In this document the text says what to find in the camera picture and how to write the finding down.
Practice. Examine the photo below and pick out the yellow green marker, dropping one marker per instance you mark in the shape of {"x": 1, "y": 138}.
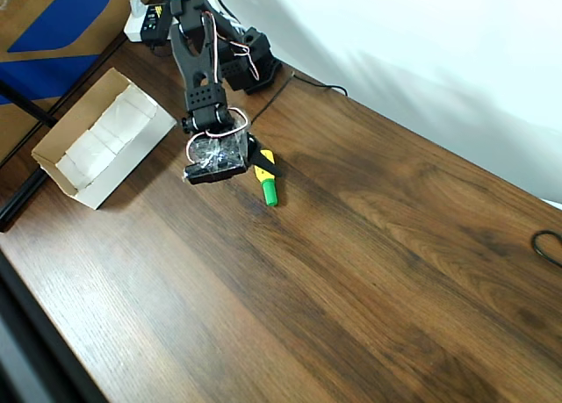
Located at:
{"x": 270, "y": 194}

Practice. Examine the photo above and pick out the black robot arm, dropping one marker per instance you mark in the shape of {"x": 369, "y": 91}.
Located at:
{"x": 202, "y": 69}

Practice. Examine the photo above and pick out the white cardboard box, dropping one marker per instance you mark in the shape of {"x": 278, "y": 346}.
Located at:
{"x": 131, "y": 166}

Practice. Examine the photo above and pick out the black power adapter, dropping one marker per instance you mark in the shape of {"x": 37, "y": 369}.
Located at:
{"x": 153, "y": 23}

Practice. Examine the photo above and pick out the white power strip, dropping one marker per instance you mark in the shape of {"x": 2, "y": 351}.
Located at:
{"x": 131, "y": 30}

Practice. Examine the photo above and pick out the black metal pole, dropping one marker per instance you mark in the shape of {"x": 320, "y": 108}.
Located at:
{"x": 26, "y": 106}

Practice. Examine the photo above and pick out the large brown blue-printed carton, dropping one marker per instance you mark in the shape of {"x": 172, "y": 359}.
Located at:
{"x": 44, "y": 8}

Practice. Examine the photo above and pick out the plastic-wrapped gripper camera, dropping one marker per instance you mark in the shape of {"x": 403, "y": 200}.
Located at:
{"x": 211, "y": 174}

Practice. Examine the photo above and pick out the black metal rail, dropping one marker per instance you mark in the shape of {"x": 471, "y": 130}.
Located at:
{"x": 17, "y": 205}

